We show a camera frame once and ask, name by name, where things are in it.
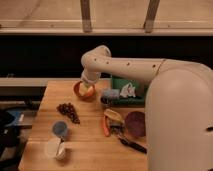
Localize bunch of dark grapes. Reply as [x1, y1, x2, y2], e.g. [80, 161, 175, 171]
[57, 103, 80, 124]

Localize white crumpled cloth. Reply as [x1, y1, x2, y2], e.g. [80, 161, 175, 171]
[120, 83, 135, 98]

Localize yellow red apple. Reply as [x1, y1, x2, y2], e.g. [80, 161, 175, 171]
[84, 86, 94, 97]

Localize red bowl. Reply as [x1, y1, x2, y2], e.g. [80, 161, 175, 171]
[73, 81, 95, 99]

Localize white mug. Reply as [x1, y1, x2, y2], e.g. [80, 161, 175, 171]
[44, 138, 66, 160]

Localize orange carrot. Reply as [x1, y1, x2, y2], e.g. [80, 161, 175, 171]
[102, 116, 110, 137]

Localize black handled knife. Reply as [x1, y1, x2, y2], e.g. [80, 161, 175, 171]
[118, 136, 147, 154]

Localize purple bowl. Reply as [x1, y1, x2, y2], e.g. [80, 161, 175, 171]
[125, 111, 146, 138]

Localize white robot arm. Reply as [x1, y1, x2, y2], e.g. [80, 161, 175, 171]
[81, 45, 213, 171]

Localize black blue equipment at left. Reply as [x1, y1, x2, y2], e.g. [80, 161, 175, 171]
[0, 109, 23, 170]

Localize green plastic bin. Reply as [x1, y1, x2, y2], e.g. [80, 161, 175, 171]
[111, 76, 148, 106]

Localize blue cup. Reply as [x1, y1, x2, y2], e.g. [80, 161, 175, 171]
[52, 121, 68, 139]

